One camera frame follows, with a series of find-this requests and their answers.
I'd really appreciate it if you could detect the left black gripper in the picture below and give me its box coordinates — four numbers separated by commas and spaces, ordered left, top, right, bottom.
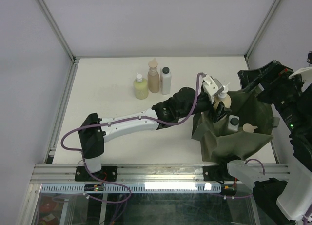
177, 91, 231, 122

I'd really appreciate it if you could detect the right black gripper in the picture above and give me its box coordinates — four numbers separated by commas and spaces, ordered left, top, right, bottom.
238, 58, 311, 132

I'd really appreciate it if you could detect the small tan pump bottle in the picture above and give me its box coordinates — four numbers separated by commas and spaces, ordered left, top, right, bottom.
213, 84, 232, 110

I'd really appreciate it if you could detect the white bottle dark cap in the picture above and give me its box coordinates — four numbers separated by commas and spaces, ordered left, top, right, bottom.
227, 115, 240, 133
160, 67, 172, 95

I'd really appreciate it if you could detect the olive green canvas bag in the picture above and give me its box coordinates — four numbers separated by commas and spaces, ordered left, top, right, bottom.
192, 87, 275, 163

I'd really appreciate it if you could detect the yellow-green lotion bottle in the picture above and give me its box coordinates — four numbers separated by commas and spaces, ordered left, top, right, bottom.
133, 73, 149, 100

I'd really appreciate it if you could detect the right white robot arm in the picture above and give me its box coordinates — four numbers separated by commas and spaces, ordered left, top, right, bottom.
212, 60, 312, 225

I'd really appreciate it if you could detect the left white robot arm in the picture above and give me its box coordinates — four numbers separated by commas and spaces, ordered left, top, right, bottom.
78, 86, 230, 180

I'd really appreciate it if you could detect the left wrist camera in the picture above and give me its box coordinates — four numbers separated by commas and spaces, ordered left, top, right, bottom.
202, 75, 224, 104

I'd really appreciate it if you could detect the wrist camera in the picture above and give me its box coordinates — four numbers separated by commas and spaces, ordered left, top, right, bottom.
202, 75, 224, 104
288, 50, 312, 81

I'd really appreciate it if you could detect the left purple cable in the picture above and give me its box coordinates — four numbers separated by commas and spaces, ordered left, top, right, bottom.
60, 72, 208, 201

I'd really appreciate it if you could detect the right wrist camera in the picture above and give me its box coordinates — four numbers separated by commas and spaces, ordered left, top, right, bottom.
288, 50, 312, 81

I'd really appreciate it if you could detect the right aluminium frame post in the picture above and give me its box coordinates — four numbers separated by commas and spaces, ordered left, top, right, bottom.
244, 0, 283, 61

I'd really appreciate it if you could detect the aluminium frame post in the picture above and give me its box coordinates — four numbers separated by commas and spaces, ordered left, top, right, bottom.
244, 0, 283, 61
35, 0, 76, 61

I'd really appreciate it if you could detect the white slotted cable duct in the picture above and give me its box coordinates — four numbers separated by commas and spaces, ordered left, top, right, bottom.
41, 182, 221, 194

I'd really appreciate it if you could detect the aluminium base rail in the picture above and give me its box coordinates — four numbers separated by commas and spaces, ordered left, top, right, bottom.
31, 163, 291, 183

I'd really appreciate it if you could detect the left aluminium frame post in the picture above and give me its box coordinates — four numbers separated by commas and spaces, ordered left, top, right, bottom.
35, 0, 76, 61

